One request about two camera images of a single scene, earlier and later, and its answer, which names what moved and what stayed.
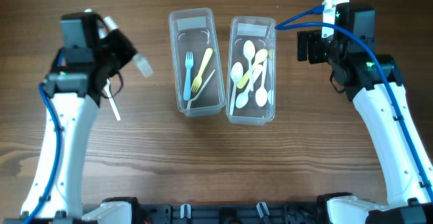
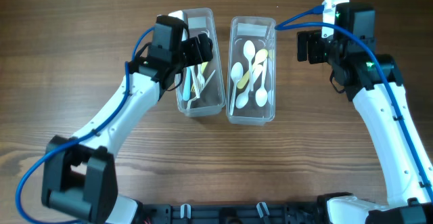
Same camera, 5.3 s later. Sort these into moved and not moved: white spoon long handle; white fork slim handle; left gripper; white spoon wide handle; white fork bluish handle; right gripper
Moved: left gripper; white fork slim handle
Not moved: right gripper; white spoon long handle; white spoon wide handle; white fork bluish handle
